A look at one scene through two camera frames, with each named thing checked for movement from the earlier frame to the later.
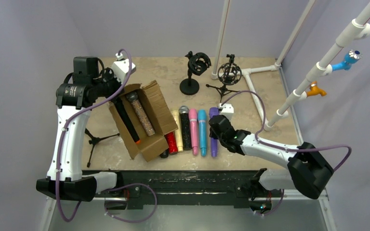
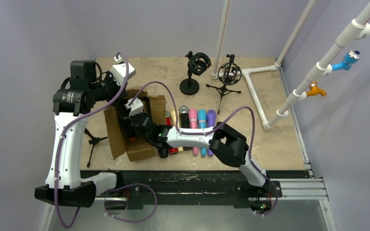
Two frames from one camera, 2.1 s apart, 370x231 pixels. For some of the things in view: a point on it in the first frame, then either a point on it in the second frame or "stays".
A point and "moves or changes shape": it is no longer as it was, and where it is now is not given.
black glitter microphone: [184, 110] stays
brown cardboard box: [156, 109] moves or changes shape
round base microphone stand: [198, 63] stays
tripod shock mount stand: [229, 74] stays
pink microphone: [192, 115] stays
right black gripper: [217, 126] to [129, 121]
